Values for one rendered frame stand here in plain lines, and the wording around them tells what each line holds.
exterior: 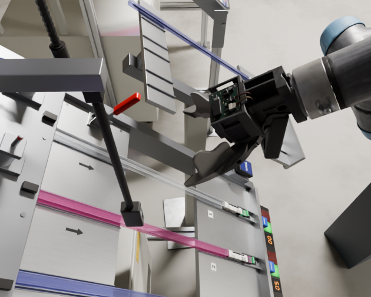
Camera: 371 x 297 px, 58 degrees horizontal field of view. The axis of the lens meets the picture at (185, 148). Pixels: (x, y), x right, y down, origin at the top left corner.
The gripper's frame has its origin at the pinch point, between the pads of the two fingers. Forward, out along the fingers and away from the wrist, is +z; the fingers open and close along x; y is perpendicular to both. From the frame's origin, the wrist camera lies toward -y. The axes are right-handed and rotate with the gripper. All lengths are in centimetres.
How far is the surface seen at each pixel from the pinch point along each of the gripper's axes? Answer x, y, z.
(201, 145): -26.5, -34.0, 15.4
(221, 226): 5.2, -23.0, 5.6
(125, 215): 16.9, 13.4, -0.2
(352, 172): -54, -133, -18
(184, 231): -12, -60, 39
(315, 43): -158, -137, -22
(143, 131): -8.4, -0.7, 10.1
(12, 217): 17.0, 20.3, 10.4
